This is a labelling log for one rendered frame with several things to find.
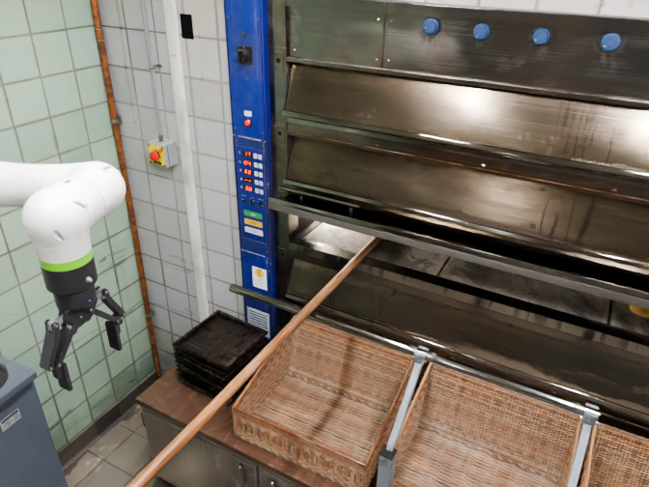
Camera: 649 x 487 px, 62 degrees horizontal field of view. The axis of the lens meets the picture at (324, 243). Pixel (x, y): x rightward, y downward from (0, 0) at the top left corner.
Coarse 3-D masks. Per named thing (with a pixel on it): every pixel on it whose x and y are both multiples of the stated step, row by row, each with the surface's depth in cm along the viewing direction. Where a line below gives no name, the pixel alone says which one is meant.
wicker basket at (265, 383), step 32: (288, 352) 234; (320, 352) 229; (352, 352) 222; (256, 384) 213; (288, 384) 233; (320, 384) 232; (352, 384) 225; (256, 416) 197; (288, 416) 216; (320, 416) 217; (352, 416) 217; (384, 416) 217; (288, 448) 202; (320, 448) 187; (352, 448) 203; (352, 480) 187
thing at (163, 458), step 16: (288, 336) 166; (272, 352) 160; (256, 368) 153; (240, 384) 148; (224, 400) 142; (208, 416) 137; (192, 432) 133; (176, 448) 128; (160, 464) 124; (144, 480) 120
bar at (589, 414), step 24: (240, 288) 191; (312, 312) 180; (360, 336) 172; (384, 336) 169; (432, 360) 162; (456, 360) 160; (408, 384) 163; (504, 384) 153; (408, 408) 163; (576, 408) 146; (384, 456) 157; (576, 456) 143; (384, 480) 161; (576, 480) 141
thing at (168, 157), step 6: (156, 138) 229; (150, 144) 225; (156, 144) 223; (162, 144) 222; (168, 144) 223; (174, 144) 226; (150, 150) 226; (156, 150) 224; (162, 150) 223; (168, 150) 224; (174, 150) 227; (162, 156) 224; (168, 156) 225; (174, 156) 228; (150, 162) 230; (156, 162) 227; (162, 162) 226; (168, 162) 226; (174, 162) 229
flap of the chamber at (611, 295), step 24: (312, 216) 190; (360, 216) 192; (384, 216) 195; (408, 240) 175; (456, 240) 179; (480, 240) 181; (480, 264) 166; (504, 264) 163; (552, 264) 166; (576, 264) 168; (576, 288) 155; (600, 288) 152; (648, 288) 155
